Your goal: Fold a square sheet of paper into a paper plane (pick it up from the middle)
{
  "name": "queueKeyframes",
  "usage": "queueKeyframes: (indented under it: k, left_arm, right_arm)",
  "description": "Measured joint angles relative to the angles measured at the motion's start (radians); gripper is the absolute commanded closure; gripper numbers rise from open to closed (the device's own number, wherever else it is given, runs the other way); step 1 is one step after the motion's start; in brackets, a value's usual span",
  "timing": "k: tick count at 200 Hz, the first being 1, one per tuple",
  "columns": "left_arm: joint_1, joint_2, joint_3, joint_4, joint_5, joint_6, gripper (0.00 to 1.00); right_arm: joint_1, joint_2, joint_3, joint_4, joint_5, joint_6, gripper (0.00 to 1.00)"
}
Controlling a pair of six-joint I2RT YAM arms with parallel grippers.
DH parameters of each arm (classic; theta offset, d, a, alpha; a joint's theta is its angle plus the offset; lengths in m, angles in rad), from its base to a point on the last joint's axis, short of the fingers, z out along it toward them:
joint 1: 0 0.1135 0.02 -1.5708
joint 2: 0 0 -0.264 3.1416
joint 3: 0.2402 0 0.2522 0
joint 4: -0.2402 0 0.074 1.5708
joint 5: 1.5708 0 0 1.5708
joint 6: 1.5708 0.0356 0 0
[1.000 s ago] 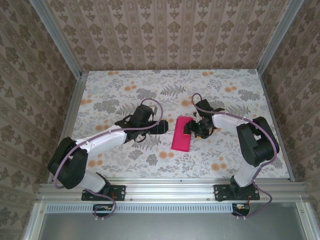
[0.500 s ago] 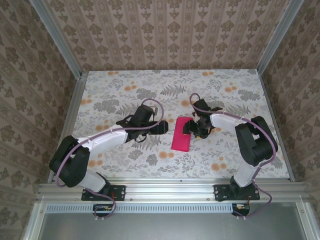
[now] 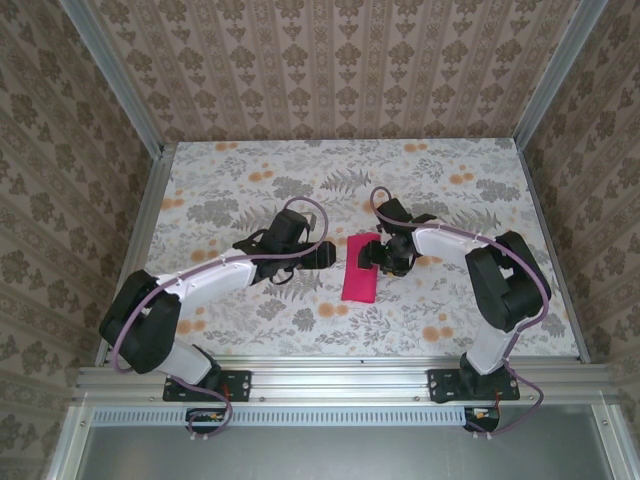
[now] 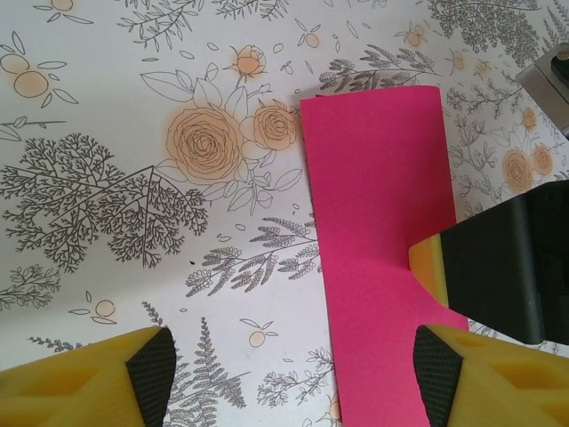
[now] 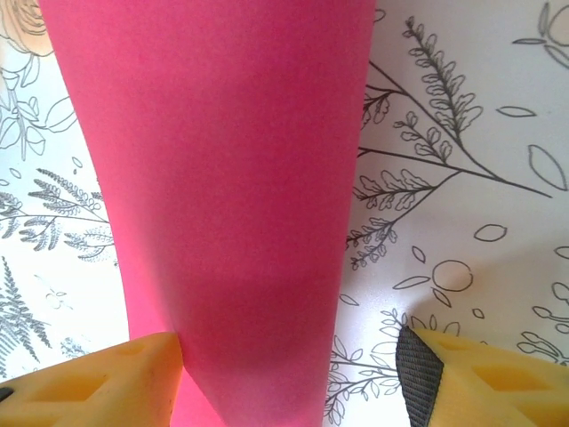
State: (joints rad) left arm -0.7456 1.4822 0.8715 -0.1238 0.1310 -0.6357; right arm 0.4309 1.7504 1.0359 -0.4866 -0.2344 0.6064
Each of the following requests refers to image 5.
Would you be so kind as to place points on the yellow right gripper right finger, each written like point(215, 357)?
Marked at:
point(489, 391)

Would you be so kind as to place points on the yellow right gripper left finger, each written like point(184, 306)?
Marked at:
point(89, 391)

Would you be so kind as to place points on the pink paper sheet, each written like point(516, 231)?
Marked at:
point(222, 178)

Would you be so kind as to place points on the floral print table mat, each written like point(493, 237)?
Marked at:
point(467, 200)

